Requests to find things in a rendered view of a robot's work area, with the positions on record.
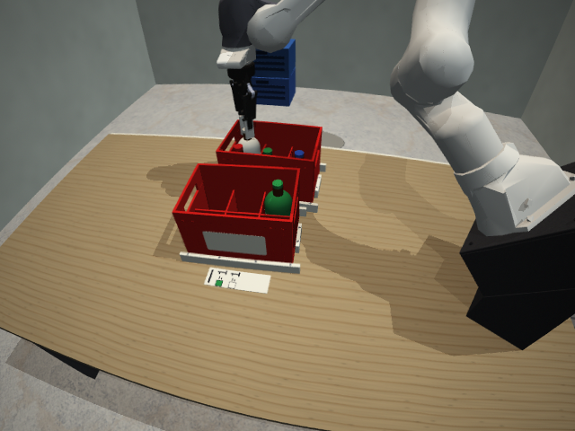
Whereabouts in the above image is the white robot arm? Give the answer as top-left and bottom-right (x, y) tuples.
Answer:
(217, 0), (575, 236)

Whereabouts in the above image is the white paper strip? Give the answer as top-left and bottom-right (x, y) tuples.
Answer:
(204, 268), (271, 294)

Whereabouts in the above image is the dark red crate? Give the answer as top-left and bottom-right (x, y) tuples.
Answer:
(216, 119), (323, 203)
(172, 163), (300, 263)

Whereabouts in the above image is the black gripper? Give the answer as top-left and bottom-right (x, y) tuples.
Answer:
(227, 61), (258, 139)

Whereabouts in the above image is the white bottle with grey label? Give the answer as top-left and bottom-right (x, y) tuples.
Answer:
(238, 128), (261, 154)

